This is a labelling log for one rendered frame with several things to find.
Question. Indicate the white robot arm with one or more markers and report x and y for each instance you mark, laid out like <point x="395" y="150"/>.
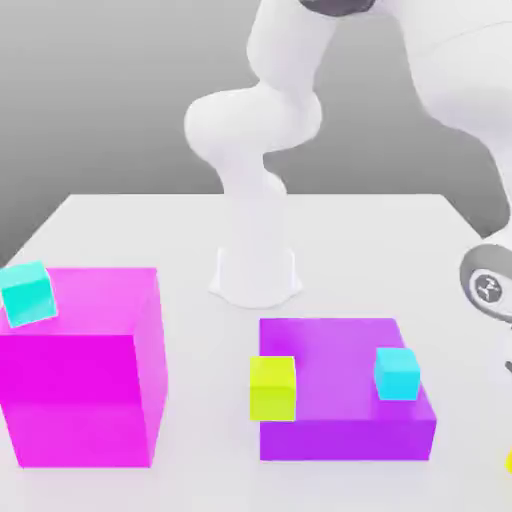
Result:
<point x="256" y="132"/>

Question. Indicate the small lime yellow cube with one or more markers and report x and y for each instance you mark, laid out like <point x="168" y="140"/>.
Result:
<point x="272" y="394"/>

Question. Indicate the small sky blue cube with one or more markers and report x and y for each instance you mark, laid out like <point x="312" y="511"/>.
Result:
<point x="396" y="380"/>

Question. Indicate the small turquoise cube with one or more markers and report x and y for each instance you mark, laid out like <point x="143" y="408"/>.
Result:
<point x="27" y="298"/>

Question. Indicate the large purple box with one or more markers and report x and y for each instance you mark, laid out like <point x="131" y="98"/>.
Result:
<point x="340" y="432"/>

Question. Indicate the large magenta box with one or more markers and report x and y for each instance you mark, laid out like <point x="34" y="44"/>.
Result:
<point x="80" y="384"/>

